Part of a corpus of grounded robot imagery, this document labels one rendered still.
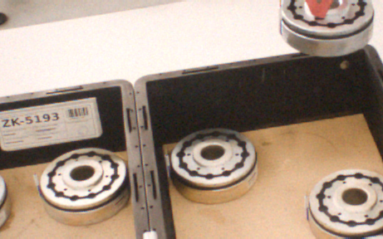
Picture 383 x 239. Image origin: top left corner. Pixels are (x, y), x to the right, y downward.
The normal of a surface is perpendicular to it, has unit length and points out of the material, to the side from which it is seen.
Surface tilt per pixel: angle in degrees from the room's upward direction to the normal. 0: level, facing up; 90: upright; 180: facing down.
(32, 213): 0
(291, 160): 0
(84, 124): 90
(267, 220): 0
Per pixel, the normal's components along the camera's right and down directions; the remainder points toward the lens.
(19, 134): 0.17, 0.59
